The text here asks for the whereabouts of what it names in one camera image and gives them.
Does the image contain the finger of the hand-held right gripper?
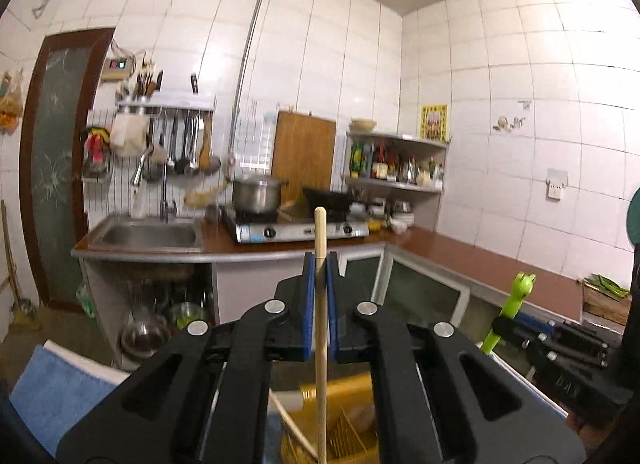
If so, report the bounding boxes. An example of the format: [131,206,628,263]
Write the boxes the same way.
[491,315,610,371]
[517,314,609,349]

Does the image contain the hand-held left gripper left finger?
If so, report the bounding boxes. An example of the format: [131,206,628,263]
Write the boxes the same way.
[55,251,317,464]

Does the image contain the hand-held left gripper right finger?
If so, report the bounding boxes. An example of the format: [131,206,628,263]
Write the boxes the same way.
[325,251,586,464]

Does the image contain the green-handled metal fork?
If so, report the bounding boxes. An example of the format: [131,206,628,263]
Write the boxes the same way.
[479,271,538,356]

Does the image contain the wooden chopstick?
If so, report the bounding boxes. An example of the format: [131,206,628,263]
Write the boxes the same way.
[269,391,321,460]
[313,207,329,464]

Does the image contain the yellow perforated utensil holder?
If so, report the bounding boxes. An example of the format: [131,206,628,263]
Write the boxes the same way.
[270,374,382,464]

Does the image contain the person's right hand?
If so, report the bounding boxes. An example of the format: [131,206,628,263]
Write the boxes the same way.
[580,419,618,457]

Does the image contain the wooden crate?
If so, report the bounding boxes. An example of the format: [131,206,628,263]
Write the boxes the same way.
[582,281,633,326]

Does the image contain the steel gas stove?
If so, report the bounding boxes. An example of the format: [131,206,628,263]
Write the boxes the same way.
[222,207,371,245]

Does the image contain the green vegetables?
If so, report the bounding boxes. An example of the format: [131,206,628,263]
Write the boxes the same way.
[585,274,632,300]

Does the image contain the brown-topped kitchen counter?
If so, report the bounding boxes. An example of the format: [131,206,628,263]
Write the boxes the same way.
[71,221,586,375]

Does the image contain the black wok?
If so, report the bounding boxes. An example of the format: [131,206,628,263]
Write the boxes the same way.
[300,185,362,215]

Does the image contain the steel pot with lid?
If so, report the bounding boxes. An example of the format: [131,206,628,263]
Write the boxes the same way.
[231,174,290,216]

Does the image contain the green round object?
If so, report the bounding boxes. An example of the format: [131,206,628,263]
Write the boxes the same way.
[625,187,640,252]

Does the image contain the green bottle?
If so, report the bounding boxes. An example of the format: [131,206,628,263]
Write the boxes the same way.
[350,141,366,179]

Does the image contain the dark sauce bottle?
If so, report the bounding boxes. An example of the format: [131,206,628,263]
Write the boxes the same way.
[375,141,391,180]

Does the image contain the wooden cutting board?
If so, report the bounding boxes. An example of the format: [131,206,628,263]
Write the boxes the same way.
[271,110,337,195]

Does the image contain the steel mixing bowl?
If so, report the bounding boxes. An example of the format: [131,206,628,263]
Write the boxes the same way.
[120,319,171,360]

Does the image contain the steel sink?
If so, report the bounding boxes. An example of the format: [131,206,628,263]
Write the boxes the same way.
[89,217,205,251]

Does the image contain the steel faucet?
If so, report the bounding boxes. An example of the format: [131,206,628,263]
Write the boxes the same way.
[130,147,178,222]

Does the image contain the hanging wooden spatula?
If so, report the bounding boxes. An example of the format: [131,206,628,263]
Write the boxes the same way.
[199,114,213,170]

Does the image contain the white hanging cloth bag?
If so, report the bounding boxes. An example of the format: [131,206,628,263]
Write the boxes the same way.
[110,113,150,157]

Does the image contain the blue knitted blanket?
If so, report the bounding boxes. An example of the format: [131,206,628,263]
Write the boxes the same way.
[9,343,128,457]

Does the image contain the brown-framed glass door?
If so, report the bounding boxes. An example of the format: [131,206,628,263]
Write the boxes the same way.
[19,27,117,315]

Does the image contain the hanging orange snack bags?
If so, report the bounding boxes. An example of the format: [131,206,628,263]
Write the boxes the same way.
[0,69,26,131]

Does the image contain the white wall socket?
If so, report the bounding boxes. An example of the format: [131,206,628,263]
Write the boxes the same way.
[545,168,569,202]

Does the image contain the grey corner wall shelf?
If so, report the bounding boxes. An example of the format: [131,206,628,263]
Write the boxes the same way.
[345,130,449,232]

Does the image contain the small wall sticker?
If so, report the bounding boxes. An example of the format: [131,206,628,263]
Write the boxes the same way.
[492,113,527,132]

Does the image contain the yellow wall poster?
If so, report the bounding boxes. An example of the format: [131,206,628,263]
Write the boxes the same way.
[419,104,449,141]

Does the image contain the steel wall utensil rack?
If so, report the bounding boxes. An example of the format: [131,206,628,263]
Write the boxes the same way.
[115,94,217,115]

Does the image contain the grey vertical wall pipe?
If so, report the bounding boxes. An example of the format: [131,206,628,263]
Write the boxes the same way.
[227,0,277,170]

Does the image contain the wire wall basket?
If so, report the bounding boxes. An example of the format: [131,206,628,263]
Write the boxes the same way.
[81,125,115,184]

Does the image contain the wooden-handled broom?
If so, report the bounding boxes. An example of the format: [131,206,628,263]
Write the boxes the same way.
[0,199,43,335]

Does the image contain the beige wall control box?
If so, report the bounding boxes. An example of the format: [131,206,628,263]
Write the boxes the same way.
[100,57,137,81]

